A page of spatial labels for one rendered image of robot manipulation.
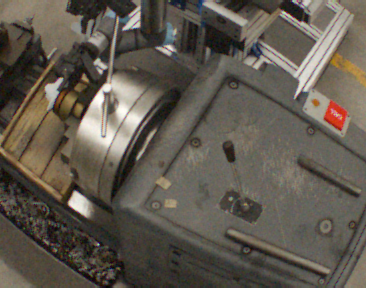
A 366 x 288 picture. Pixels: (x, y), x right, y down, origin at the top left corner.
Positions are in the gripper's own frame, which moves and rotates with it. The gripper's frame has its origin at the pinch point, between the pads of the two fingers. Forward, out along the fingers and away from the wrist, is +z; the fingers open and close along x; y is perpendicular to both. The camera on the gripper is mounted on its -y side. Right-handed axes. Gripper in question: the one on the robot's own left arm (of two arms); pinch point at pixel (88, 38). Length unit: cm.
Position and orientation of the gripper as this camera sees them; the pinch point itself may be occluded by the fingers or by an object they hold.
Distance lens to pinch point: 146.6
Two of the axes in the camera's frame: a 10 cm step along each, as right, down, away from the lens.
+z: -2.0, 6.7, 7.2
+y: -8.7, -4.6, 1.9
